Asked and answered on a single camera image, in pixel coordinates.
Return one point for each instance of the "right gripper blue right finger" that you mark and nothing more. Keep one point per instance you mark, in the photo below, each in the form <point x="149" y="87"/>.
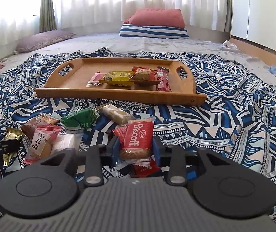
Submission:
<point x="159" y="152"/>

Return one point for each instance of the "brown snack packet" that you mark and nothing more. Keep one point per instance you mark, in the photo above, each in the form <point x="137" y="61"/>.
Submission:
<point x="42" y="119"/>

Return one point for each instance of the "red pillow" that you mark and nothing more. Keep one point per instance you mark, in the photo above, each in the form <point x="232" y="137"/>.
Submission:
<point x="157" y="17"/>

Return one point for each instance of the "blue striped pillow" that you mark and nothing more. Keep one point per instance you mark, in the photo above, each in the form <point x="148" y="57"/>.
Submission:
<point x="128" y="30"/>

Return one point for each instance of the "red Biscoff biscuit packet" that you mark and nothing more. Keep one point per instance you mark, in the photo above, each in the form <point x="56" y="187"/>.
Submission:
<point x="137" y="143"/>

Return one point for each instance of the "gold foil snack packet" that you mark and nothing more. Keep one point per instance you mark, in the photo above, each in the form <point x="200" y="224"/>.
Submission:
<point x="10" y="143"/>

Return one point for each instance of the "wooden serving tray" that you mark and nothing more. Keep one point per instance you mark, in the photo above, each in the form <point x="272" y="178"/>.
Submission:
<point x="70" y="79"/>

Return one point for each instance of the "red gold cracker packet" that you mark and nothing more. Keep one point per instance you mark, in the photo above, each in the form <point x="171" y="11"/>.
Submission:
<point x="144" y="76"/>

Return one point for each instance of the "green snack packet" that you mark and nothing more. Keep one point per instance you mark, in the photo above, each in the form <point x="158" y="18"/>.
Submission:
<point x="82" y="119"/>

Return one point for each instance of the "beige nougat bar packet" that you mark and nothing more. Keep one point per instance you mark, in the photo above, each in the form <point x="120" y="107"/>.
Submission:
<point x="115" y="114"/>

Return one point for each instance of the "red patterned biscuit packet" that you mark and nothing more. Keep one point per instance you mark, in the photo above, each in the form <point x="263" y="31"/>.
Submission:
<point x="95" y="80"/>

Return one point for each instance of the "long red snack bar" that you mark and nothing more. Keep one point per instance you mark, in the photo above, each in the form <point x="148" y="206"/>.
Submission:
<point x="163" y="77"/>

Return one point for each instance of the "grey bed sheet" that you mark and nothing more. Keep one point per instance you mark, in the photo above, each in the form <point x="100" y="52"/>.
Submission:
<point x="120" y="44"/>

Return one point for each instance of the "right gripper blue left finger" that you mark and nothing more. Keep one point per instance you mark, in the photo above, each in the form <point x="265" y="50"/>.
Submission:
<point x="113" y="151"/>

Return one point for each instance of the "yellow snack packet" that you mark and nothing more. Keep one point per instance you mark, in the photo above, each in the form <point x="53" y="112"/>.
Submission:
<point x="118" y="78"/>

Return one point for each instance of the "purple pillow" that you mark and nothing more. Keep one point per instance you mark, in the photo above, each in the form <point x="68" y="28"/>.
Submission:
<point x="41" y="40"/>

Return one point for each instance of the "crumpled white tissue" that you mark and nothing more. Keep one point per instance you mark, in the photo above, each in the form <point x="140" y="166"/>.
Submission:
<point x="230" y="46"/>

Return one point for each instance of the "small dark red bar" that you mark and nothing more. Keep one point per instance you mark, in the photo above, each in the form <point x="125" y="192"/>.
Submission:
<point x="140" y="167"/>

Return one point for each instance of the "olive green curtain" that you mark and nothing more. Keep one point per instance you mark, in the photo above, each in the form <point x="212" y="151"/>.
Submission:
<point x="47" y="20"/>

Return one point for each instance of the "white translucent snack packet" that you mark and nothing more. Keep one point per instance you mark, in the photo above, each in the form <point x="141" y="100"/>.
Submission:
<point x="66" y="141"/>

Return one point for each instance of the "blue patterned cloth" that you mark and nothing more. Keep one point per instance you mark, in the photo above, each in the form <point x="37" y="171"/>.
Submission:
<point x="237" y="119"/>

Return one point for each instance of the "pink white snack packet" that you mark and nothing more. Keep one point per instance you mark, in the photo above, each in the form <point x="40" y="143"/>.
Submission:
<point x="42" y="143"/>

